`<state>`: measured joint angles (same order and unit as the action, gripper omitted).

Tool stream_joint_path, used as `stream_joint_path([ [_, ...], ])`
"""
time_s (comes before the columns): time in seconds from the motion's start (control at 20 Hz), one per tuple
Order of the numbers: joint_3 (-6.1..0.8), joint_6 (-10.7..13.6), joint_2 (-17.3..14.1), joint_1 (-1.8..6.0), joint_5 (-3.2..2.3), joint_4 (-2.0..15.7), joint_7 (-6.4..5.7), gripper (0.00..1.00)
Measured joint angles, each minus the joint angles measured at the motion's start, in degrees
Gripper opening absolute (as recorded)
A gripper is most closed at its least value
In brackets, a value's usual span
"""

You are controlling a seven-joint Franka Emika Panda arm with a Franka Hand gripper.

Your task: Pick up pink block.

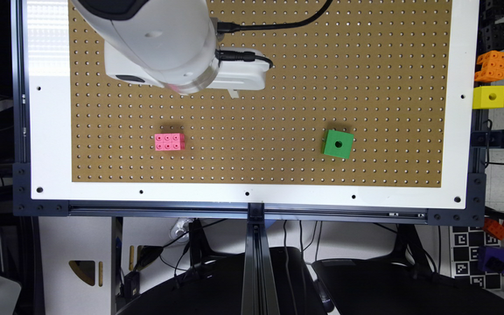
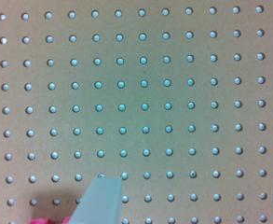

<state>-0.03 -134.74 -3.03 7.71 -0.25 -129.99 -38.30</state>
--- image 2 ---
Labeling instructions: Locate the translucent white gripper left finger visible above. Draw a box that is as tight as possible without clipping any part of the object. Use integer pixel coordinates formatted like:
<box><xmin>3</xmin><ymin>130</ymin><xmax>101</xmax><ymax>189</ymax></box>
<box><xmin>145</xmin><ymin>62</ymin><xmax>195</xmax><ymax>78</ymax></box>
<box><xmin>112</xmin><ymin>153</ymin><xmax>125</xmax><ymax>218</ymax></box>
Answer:
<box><xmin>68</xmin><ymin>177</ymin><xmax>123</xmax><ymax>224</ymax></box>

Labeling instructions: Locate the pink block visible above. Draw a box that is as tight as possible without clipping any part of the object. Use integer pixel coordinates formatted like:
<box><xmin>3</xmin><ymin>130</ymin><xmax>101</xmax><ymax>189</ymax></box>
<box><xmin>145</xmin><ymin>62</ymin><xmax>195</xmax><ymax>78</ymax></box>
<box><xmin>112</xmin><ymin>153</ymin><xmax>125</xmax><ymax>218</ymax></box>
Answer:
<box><xmin>28</xmin><ymin>217</ymin><xmax>71</xmax><ymax>224</ymax></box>

